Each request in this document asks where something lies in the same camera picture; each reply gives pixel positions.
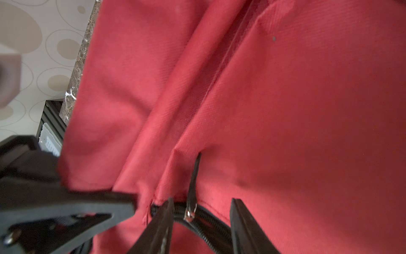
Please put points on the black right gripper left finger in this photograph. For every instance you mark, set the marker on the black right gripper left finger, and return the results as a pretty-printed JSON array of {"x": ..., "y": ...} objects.
[{"x": 156, "y": 238}]

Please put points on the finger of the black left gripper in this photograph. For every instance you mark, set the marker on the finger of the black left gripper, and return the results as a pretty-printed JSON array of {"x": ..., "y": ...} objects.
[{"x": 39, "y": 215}]

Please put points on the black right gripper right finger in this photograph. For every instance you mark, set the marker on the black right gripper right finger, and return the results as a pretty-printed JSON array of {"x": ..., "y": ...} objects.
[{"x": 247, "y": 236}]

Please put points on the red backpack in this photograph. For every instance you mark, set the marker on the red backpack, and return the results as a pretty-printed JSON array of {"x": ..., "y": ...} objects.
[{"x": 298, "y": 108}]

